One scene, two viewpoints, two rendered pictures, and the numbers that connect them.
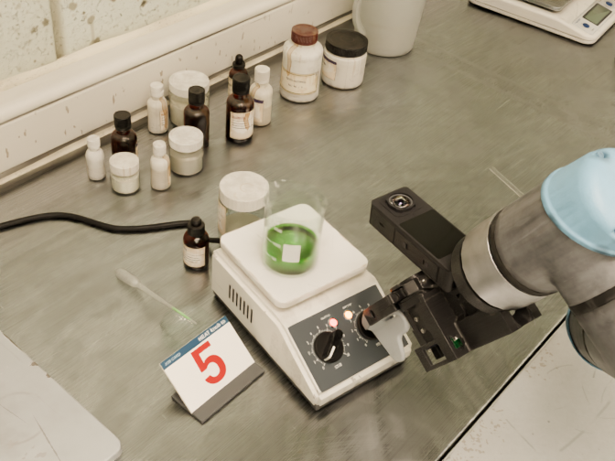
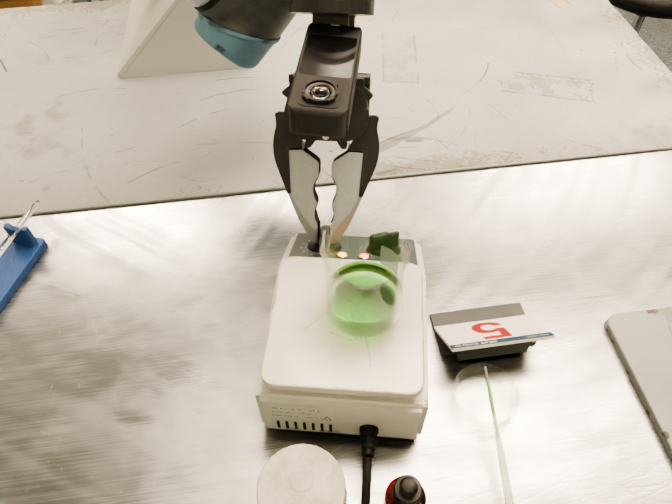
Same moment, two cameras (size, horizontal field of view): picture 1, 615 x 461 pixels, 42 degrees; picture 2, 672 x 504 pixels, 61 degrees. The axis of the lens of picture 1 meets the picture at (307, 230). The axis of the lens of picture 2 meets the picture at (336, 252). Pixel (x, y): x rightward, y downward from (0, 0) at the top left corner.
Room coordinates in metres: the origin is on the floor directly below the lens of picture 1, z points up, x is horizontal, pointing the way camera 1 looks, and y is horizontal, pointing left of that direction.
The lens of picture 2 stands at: (0.80, 0.18, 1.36)
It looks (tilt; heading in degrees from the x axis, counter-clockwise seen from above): 51 degrees down; 227
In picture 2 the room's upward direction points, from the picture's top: 1 degrees counter-clockwise
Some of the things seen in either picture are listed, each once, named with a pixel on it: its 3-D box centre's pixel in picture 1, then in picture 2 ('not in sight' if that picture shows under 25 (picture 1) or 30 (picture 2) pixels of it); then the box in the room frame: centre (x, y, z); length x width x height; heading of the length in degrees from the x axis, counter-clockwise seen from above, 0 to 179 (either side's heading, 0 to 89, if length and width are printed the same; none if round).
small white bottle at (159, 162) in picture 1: (159, 165); not in sight; (0.83, 0.20, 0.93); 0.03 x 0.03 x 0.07
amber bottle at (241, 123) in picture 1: (240, 107); not in sight; (0.96, 0.11, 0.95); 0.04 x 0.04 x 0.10
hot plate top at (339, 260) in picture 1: (294, 252); (346, 321); (0.64, 0.01, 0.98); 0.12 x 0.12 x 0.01; 41
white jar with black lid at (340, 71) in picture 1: (344, 59); not in sight; (1.15, -0.03, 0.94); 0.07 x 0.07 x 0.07
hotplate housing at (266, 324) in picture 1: (304, 295); (348, 322); (0.62, -0.01, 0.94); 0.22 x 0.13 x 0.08; 41
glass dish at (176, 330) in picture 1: (186, 329); (484, 397); (0.57, 0.12, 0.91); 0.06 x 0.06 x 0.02
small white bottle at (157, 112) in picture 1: (157, 107); not in sight; (0.95, 0.23, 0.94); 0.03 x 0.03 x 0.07
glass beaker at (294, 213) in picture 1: (290, 230); (364, 284); (0.62, 0.02, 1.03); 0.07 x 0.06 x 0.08; 46
